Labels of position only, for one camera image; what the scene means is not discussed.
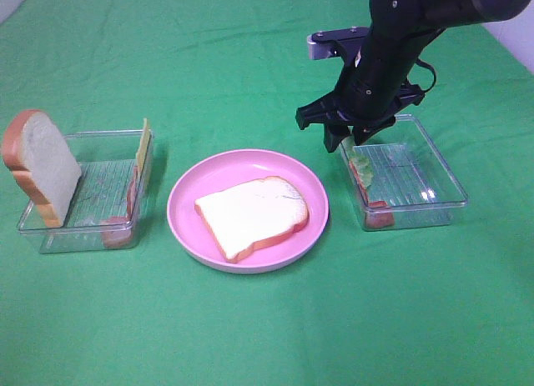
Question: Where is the pink ham slice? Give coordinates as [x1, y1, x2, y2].
[356, 183, 395, 229]

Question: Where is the pink round plate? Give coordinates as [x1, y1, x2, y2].
[167, 149, 330, 274]

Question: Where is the clear left plastic container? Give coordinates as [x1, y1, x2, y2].
[17, 129, 154, 254]

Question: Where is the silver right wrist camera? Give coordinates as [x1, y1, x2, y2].
[306, 27, 369, 63]

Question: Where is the green tablecloth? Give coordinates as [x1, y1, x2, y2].
[1, 0, 533, 385]

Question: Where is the yellow cheese slice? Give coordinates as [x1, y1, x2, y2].
[136, 118, 150, 175]

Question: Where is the clear right plastic container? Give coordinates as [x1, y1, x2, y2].
[337, 114, 468, 231]

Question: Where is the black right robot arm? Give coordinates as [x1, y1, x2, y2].
[295, 0, 531, 153]

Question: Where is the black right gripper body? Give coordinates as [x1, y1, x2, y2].
[295, 81, 426, 130]

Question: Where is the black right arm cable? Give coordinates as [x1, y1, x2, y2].
[402, 58, 437, 93]

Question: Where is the bread slice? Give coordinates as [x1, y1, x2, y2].
[194, 176, 310, 263]
[1, 109, 82, 228]

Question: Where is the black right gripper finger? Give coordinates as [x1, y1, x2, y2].
[323, 124, 351, 153]
[352, 118, 395, 146]

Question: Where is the bacon strip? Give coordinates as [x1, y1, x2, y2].
[100, 165, 138, 249]

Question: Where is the clear plastic container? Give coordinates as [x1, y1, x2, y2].
[17, 129, 154, 254]
[337, 114, 468, 231]

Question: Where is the green lettuce leaf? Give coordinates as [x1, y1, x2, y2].
[341, 137, 374, 192]

